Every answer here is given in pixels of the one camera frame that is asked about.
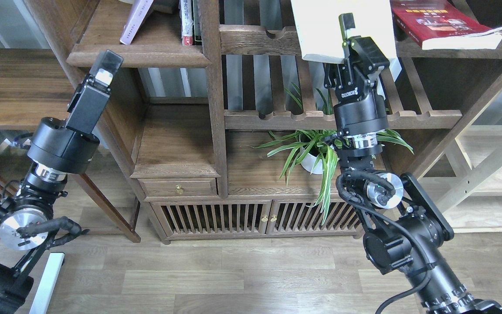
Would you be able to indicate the purple white book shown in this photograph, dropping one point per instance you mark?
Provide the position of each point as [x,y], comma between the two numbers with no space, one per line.
[140,10]

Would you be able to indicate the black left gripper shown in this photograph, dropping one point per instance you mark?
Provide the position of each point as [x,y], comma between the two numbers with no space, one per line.
[67,146]

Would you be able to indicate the white floor bar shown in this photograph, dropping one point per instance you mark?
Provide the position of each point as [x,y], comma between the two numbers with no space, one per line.
[47,283]

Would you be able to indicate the white plant pot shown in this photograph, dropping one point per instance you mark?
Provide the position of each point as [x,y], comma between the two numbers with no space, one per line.
[312,161]

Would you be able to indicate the red white upright book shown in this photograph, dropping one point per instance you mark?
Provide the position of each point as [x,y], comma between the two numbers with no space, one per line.
[186,15]

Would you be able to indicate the green spider plant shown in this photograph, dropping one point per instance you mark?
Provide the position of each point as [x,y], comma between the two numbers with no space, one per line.
[303,143]

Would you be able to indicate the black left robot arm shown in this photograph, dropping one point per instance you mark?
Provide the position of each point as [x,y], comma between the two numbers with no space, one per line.
[16,282]

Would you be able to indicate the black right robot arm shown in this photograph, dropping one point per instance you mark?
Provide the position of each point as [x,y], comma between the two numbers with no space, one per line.
[403,227]

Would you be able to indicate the dark upright book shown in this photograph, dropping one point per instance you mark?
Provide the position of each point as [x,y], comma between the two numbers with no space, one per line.
[197,35]

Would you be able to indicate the dark wooden bookshelf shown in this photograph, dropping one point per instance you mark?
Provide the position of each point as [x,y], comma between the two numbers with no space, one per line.
[189,115]

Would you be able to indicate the brass drawer knob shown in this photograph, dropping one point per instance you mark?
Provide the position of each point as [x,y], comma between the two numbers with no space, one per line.
[179,190]

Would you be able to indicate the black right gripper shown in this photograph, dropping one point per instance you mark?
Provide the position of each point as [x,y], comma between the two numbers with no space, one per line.
[360,112]

